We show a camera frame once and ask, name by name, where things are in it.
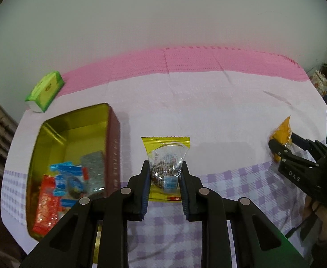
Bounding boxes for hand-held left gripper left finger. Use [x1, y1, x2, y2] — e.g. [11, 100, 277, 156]
[18, 160, 151, 268]

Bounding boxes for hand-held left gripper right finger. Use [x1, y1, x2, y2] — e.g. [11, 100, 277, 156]
[179, 161, 312, 268]

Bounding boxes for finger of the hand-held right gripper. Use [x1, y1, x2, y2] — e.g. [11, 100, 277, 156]
[268, 139, 319, 169]
[290, 132, 326, 155]

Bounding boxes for orange-yellow snack packet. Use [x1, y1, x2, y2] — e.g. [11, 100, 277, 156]
[269, 115, 294, 164]

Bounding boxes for yellow clear-window candy packet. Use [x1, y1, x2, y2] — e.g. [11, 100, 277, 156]
[140, 136, 191, 202]

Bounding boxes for grey snack packet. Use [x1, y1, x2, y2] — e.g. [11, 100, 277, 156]
[80, 150, 107, 197]

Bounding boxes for blue candy packet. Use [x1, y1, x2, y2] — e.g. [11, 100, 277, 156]
[50, 161, 83, 175]
[53, 173, 88, 207]

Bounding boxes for maroon and gold tin box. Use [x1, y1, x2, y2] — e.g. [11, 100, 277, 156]
[26, 103, 121, 241]

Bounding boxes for red snack packet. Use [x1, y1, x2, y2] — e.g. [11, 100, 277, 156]
[32, 174, 65, 235]

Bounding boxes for person's right hand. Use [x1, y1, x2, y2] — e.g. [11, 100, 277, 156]
[303, 194, 327, 246]

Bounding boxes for floral bag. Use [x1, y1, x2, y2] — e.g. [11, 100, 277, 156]
[310, 70, 327, 95]

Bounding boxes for gold tin lid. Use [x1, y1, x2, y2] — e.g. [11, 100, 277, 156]
[93, 222, 104, 264]

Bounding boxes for pink and purple checked sheet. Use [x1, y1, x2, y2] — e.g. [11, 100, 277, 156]
[0, 45, 327, 268]

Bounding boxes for green tissue pack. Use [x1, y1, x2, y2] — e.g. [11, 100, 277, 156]
[25, 71, 65, 113]

